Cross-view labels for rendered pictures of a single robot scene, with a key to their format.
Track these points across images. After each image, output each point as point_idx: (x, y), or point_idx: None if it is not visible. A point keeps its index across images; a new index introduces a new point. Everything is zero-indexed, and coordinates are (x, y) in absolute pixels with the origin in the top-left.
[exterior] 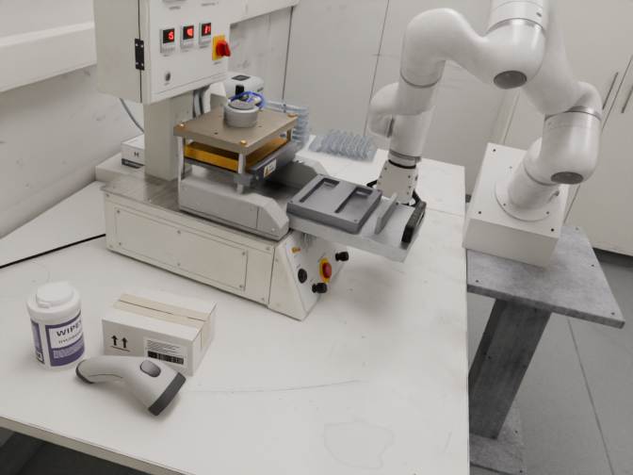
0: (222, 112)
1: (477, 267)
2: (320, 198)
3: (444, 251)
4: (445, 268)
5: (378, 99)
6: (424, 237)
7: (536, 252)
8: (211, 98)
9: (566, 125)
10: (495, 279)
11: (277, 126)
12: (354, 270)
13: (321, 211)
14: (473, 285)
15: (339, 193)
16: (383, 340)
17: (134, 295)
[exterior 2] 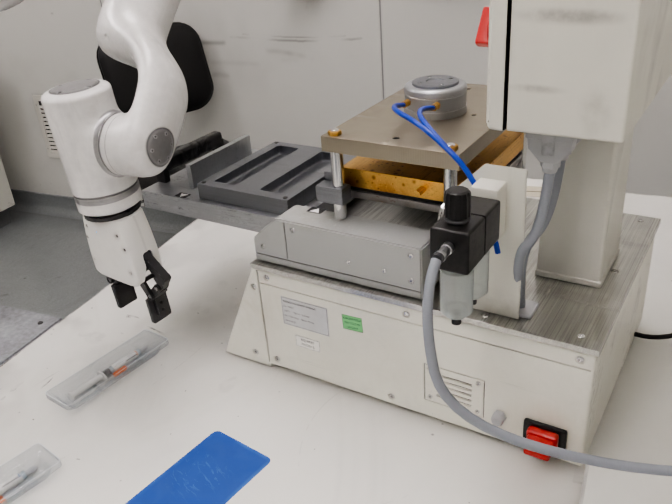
0: (472, 122)
1: (3, 349)
2: (303, 178)
3: (24, 379)
4: (67, 342)
5: (177, 67)
6: (25, 413)
7: None
8: (523, 181)
9: None
10: (3, 328)
11: (368, 110)
12: (232, 327)
13: (315, 147)
14: (54, 317)
15: (274, 171)
16: (251, 247)
17: (529, 196)
